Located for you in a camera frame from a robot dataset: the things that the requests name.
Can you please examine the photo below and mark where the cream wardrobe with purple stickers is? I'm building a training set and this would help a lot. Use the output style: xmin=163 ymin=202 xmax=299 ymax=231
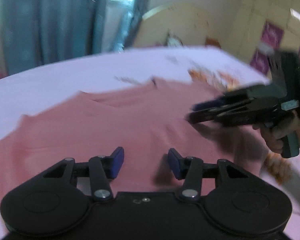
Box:
xmin=222 ymin=0 xmax=300 ymax=75

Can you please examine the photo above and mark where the floral pink bed sheet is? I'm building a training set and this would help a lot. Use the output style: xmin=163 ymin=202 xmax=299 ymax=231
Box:
xmin=0 ymin=45 xmax=300 ymax=240

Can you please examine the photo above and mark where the blue curtain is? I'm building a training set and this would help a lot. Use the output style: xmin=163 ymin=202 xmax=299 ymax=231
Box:
xmin=0 ymin=0 xmax=146 ymax=75

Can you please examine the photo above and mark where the right hand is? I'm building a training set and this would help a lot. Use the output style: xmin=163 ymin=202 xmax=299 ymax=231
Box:
xmin=253 ymin=111 xmax=300 ymax=153

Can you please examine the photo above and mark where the cream arched headboard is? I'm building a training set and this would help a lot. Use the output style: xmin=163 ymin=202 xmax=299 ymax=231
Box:
xmin=133 ymin=2 xmax=219 ymax=48

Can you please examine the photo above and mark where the patterned pillow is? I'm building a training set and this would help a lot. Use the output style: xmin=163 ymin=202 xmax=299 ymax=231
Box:
xmin=165 ymin=31 xmax=183 ymax=47

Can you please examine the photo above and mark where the pink ribbed knit garment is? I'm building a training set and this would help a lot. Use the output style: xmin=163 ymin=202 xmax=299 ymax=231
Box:
xmin=0 ymin=78 xmax=268 ymax=199

